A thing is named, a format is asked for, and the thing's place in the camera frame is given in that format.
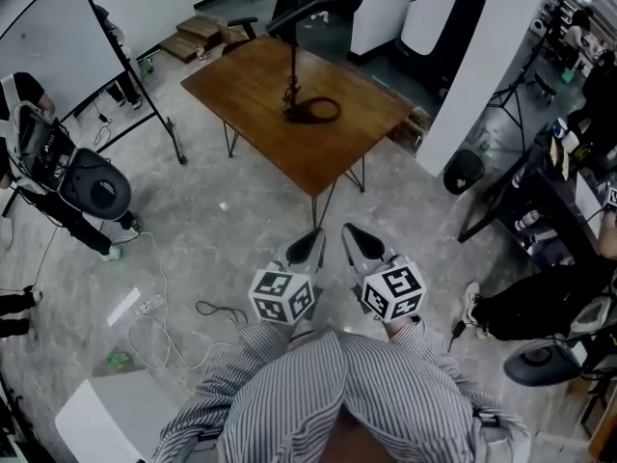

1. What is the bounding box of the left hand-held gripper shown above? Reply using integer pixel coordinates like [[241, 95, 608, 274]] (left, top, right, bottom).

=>
[[248, 227, 328, 327]]

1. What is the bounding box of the black waste bin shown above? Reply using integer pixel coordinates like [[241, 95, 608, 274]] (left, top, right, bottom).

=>
[[442, 148, 487, 196]]

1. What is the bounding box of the wooden table with metal legs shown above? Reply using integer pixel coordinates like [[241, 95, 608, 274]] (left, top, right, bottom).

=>
[[180, 34, 416, 229]]

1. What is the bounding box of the stack of wooden steps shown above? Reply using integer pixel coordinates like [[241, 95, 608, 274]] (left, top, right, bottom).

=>
[[158, 14, 232, 65]]

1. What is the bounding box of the black cable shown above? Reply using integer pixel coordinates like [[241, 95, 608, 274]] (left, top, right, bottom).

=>
[[195, 300, 252, 325]]

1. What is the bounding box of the black tripod stand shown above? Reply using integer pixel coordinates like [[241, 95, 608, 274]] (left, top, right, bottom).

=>
[[486, 12, 560, 153]]

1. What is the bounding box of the white table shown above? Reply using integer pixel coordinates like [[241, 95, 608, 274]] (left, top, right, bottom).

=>
[[54, 371, 184, 463]]

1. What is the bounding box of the person's striped shirt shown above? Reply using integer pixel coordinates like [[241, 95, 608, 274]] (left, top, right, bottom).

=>
[[221, 325, 483, 463]]

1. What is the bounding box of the black electronics box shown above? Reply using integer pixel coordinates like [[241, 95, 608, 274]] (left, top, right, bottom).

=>
[[16, 103, 78, 192]]

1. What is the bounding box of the white cable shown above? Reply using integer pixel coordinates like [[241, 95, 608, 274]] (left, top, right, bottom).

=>
[[110, 231, 232, 370]]

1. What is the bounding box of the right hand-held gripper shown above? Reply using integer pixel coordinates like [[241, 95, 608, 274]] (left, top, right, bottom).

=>
[[340, 223, 429, 324]]

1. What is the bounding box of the white and black machine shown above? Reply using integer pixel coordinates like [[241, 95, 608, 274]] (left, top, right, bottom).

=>
[[346, 0, 497, 67]]

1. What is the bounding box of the black office chair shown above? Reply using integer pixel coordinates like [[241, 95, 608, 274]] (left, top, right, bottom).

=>
[[221, 0, 309, 57]]

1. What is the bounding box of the black shelf rack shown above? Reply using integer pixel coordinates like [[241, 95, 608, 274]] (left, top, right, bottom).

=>
[[456, 123, 617, 279]]

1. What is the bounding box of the person's right forearm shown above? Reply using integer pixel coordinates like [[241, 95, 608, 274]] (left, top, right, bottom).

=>
[[385, 316, 531, 457]]

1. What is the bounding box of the whiteboard on black stand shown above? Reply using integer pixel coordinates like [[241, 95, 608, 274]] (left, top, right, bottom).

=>
[[0, 0, 189, 166]]

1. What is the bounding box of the person's left forearm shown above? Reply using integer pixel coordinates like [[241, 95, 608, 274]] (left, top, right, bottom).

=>
[[153, 319, 317, 457]]

